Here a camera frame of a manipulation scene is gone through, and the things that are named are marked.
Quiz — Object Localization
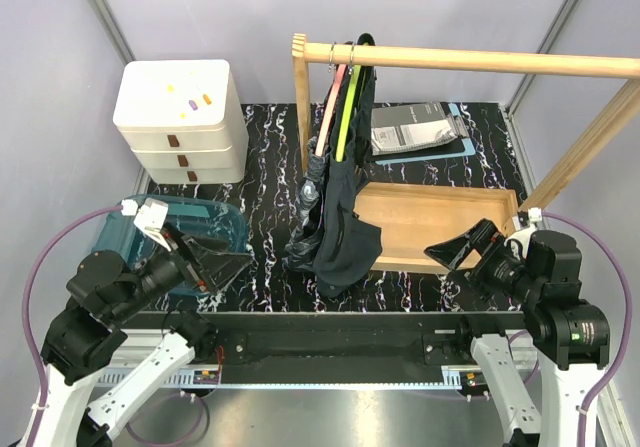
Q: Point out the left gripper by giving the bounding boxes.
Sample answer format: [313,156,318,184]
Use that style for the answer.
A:
[113,218,254,320]

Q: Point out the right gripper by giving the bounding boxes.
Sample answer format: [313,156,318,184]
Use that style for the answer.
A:
[425,215,543,303]

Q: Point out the patterned dark grey shorts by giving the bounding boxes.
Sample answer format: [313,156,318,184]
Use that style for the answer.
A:
[283,136,329,272]

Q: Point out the dark navy shorts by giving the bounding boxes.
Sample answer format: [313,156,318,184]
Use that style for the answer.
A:
[313,66,382,298]

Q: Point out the lime green hanger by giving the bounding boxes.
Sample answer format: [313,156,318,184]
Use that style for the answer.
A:
[334,46,364,162]

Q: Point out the pink hanger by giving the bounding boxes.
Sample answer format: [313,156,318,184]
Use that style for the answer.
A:
[314,64,347,157]

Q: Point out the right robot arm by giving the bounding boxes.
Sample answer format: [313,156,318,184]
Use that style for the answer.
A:
[424,219,610,446]

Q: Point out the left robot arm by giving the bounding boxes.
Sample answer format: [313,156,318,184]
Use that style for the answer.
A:
[20,227,252,446]

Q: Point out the teal plastic bin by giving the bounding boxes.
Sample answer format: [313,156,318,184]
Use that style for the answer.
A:
[94,195,250,297]

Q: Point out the black marbled mat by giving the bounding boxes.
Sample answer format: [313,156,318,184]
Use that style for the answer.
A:
[143,102,527,313]

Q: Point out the wooden tray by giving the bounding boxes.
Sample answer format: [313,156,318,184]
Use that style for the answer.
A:
[354,182,518,274]

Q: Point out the blue clipboard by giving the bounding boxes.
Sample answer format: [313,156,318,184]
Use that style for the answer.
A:
[372,102,475,165]

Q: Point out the white drawer unit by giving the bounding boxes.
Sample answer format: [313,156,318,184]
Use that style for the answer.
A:
[113,59,248,185]

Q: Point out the grey spiral notebook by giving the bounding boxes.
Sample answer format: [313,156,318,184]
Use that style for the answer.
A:
[371,102,465,157]

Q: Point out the wooden clothes rack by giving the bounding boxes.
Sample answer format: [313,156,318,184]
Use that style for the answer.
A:
[292,33,639,209]

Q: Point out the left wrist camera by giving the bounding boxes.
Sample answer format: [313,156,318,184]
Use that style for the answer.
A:
[133,198,172,252]

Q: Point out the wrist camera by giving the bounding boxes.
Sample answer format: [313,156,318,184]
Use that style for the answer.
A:
[133,198,172,252]
[504,207,543,259]

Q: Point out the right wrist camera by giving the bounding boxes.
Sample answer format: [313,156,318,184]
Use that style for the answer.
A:
[504,207,543,259]

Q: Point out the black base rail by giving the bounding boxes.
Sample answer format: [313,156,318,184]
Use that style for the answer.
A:
[119,310,531,386]

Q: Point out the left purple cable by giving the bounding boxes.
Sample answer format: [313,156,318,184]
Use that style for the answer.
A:
[22,205,129,443]

